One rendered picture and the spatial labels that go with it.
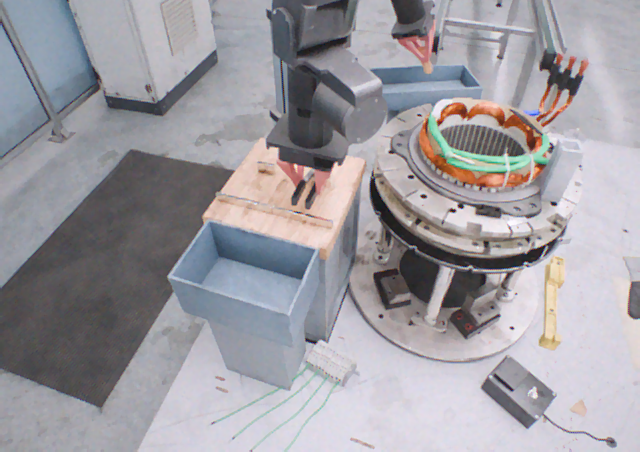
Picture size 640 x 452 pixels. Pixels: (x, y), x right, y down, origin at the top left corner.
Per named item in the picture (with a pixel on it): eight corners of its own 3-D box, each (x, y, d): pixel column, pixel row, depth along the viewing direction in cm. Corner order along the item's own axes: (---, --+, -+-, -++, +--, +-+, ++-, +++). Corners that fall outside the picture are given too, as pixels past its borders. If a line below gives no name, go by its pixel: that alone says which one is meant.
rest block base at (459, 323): (449, 318, 80) (451, 313, 78) (481, 301, 82) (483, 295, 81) (466, 340, 76) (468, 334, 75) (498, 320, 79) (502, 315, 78)
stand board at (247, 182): (327, 261, 59) (327, 249, 57) (204, 227, 63) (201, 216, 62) (365, 170, 73) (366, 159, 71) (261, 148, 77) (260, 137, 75)
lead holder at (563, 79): (576, 97, 62) (585, 76, 59) (548, 93, 62) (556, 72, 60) (572, 85, 64) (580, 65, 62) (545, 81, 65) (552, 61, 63)
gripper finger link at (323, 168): (327, 213, 60) (330, 161, 53) (279, 200, 61) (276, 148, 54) (341, 180, 64) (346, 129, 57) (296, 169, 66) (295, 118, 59)
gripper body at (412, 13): (436, 7, 83) (426, -28, 78) (425, 36, 78) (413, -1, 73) (405, 14, 87) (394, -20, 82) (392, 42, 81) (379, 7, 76)
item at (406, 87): (442, 161, 116) (464, 63, 96) (456, 188, 108) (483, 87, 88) (351, 169, 113) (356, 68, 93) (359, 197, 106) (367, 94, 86)
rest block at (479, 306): (460, 308, 79) (467, 292, 75) (483, 296, 81) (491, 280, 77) (476, 326, 76) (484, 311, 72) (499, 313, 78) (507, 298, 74)
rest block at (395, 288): (400, 277, 85) (401, 270, 83) (410, 299, 81) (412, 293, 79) (380, 281, 84) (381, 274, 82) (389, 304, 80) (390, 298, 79)
